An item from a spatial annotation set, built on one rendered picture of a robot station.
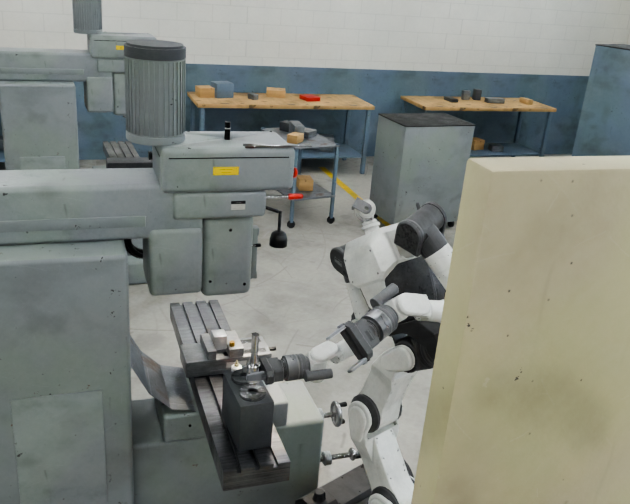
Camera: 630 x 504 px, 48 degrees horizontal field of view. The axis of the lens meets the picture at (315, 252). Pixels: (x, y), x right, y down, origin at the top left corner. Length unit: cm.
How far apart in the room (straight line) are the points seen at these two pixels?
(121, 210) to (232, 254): 43
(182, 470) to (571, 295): 225
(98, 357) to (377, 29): 779
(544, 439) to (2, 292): 182
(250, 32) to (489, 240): 849
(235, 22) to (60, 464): 713
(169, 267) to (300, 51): 711
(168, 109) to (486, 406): 170
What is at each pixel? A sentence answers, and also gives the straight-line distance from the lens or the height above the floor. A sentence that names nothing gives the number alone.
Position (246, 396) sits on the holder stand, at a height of 113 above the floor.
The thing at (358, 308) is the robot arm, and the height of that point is 134.
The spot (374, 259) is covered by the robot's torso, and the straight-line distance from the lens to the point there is 230.
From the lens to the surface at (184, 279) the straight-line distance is 260.
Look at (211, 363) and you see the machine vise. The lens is 289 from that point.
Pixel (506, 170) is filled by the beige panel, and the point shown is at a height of 230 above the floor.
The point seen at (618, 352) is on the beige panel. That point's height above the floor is 203.
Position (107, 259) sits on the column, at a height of 155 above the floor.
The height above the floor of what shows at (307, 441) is 63.
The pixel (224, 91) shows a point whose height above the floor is 96.
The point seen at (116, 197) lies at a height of 172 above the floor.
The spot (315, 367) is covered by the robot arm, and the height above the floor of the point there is 122.
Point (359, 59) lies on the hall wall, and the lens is 977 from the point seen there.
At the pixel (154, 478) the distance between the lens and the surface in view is 301.
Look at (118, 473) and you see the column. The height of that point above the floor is 67.
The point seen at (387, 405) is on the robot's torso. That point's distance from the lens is 259.
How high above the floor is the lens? 251
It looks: 22 degrees down
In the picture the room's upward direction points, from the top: 5 degrees clockwise
